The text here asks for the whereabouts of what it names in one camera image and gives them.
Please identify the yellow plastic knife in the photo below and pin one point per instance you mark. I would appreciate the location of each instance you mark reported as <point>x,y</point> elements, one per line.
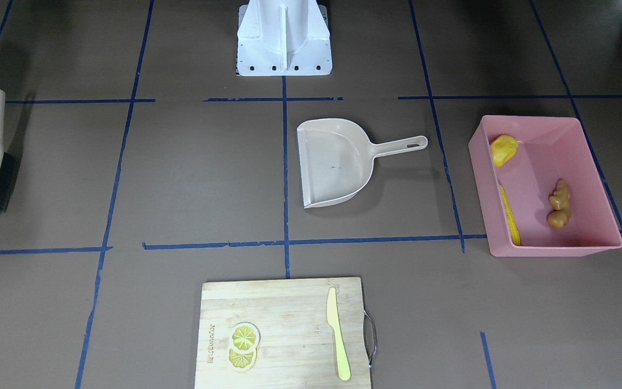
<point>343,369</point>

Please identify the yellow toy potato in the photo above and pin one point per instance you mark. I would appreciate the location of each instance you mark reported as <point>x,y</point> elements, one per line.
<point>503,148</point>

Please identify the beige plastic dustpan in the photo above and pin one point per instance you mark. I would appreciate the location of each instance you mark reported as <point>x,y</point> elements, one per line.
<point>337,157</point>

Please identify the upper lemon slice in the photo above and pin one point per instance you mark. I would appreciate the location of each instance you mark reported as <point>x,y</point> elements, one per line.
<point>244,338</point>

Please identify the yellow toy corn cob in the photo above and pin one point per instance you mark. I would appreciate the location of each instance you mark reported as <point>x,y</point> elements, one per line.
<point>514,232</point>

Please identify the pink plastic bin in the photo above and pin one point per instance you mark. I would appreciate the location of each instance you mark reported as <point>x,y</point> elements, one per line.
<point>551,148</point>

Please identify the tan toy ginger root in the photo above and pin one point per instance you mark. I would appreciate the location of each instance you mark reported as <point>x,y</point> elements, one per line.
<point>562,210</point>

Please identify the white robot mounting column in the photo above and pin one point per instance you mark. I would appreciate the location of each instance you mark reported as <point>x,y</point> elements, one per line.
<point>283,38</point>

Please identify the bamboo cutting board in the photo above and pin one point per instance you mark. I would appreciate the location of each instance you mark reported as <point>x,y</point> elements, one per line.
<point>296,349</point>

